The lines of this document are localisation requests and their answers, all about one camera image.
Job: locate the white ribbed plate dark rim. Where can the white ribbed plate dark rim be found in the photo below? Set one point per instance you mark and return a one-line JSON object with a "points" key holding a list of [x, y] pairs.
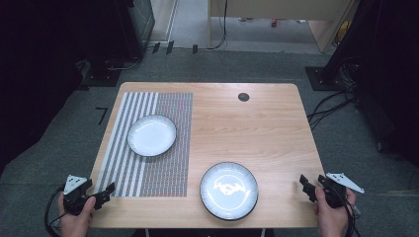
{"points": [[151, 135], [229, 191]]}

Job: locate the light wooden desk panel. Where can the light wooden desk panel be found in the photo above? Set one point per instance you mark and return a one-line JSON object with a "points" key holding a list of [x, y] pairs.
{"points": [[280, 8]]}

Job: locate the person's left hand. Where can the person's left hand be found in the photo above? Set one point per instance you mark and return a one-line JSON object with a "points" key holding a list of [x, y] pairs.
{"points": [[75, 223]]}

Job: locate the black stand base plate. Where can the black stand base plate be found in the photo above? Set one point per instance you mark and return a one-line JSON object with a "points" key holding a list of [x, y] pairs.
{"points": [[324, 79]]}

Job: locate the small red object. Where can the small red object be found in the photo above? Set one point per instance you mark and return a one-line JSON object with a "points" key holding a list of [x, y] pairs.
{"points": [[273, 22]]}

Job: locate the grey striped woven placemat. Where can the grey striped woven placemat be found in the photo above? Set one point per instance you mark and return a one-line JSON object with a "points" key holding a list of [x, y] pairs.
{"points": [[171, 171]]}

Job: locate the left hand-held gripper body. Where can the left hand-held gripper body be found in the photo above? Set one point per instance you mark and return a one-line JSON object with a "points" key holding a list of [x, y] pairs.
{"points": [[75, 197]]}

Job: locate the yellow object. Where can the yellow object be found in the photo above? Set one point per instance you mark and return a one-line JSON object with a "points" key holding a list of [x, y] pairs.
{"points": [[344, 31]]}

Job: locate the dark cabinet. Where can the dark cabinet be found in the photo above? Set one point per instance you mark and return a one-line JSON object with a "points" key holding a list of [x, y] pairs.
{"points": [[140, 23]]}

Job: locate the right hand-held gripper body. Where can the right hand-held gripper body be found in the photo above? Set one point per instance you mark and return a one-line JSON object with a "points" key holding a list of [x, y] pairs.
{"points": [[336, 194]]}

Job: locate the person's right hand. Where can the person's right hand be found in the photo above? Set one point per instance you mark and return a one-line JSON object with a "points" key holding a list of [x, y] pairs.
{"points": [[331, 220]]}

